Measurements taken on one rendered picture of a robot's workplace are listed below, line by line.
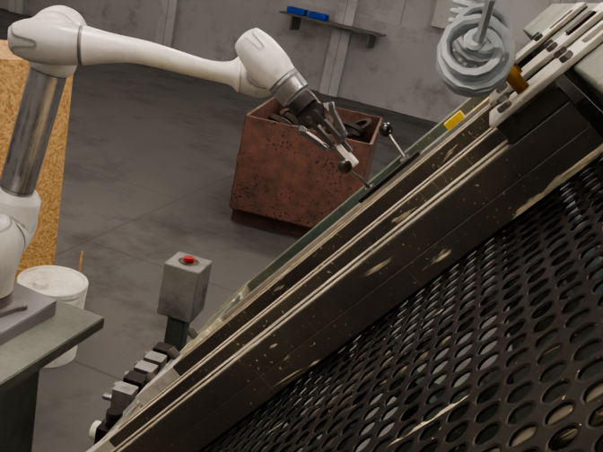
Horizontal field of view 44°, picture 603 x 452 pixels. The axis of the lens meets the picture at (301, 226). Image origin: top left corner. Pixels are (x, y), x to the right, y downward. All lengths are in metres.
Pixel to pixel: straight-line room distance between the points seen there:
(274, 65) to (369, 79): 10.18
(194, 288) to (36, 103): 0.72
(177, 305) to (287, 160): 2.98
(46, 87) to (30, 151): 0.19
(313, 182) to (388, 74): 6.91
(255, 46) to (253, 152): 3.36
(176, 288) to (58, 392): 1.14
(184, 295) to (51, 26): 0.90
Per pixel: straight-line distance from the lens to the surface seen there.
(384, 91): 12.06
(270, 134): 5.23
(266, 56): 1.94
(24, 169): 2.26
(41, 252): 3.91
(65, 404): 3.29
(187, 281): 2.34
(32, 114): 2.20
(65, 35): 1.97
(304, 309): 0.95
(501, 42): 0.62
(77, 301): 3.39
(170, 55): 2.02
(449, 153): 1.35
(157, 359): 2.16
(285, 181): 5.28
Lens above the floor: 1.88
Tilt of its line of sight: 19 degrees down
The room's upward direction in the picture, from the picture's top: 12 degrees clockwise
